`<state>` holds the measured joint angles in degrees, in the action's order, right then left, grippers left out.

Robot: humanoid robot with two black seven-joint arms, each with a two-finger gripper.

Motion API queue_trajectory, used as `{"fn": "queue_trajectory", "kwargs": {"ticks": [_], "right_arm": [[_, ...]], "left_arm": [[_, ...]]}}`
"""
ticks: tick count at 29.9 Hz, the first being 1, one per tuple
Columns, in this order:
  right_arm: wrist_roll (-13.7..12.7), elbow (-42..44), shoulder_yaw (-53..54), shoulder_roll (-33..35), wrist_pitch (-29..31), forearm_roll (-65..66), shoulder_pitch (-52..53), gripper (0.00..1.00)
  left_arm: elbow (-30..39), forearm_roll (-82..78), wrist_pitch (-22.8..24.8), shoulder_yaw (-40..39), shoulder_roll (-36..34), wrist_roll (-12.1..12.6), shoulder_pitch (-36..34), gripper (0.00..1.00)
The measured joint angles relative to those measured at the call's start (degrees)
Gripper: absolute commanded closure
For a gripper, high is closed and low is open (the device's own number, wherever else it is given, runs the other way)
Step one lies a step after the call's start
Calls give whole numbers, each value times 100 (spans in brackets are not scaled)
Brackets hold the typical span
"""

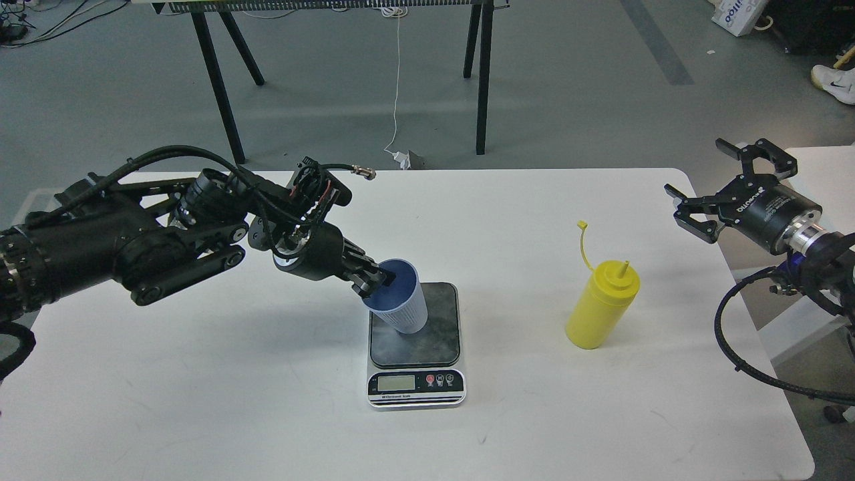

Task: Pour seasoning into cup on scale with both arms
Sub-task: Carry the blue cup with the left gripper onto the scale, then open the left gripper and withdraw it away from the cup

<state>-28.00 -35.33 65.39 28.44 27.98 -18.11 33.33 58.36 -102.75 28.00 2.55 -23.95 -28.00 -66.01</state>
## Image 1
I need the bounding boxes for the black floor cables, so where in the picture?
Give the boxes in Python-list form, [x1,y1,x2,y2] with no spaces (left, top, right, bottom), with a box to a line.
[0,0,128,46]

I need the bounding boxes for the yellow squeeze bottle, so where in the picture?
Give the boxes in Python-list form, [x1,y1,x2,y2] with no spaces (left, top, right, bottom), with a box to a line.
[564,220,641,349]

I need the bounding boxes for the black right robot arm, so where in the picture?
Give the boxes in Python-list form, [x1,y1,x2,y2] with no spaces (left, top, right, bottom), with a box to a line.
[665,139,854,407]

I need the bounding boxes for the black trestle table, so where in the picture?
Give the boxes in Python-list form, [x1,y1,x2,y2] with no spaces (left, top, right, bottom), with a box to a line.
[140,1,510,164]

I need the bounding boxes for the white hanging cable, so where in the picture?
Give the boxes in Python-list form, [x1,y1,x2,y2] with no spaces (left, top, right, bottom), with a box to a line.
[382,5,411,169]

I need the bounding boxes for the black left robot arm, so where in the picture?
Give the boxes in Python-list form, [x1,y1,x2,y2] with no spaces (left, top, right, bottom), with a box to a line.
[2,145,397,377]

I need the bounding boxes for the white sneaker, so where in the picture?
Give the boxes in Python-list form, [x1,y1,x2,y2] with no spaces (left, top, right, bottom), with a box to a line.
[810,65,854,106]

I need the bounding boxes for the white cardboard box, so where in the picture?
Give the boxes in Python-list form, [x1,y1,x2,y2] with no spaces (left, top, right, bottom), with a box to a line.
[709,0,770,37]

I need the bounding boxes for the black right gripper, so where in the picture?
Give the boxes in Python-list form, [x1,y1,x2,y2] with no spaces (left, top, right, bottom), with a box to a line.
[665,139,822,255]

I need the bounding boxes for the digital kitchen scale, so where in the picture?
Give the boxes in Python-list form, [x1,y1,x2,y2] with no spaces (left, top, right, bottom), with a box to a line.
[366,281,468,409]

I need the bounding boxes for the blue plastic cup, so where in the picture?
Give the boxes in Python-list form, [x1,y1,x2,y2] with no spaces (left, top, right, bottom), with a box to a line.
[363,259,428,334]

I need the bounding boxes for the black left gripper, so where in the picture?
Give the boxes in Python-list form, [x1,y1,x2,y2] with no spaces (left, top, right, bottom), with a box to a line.
[274,222,397,299]

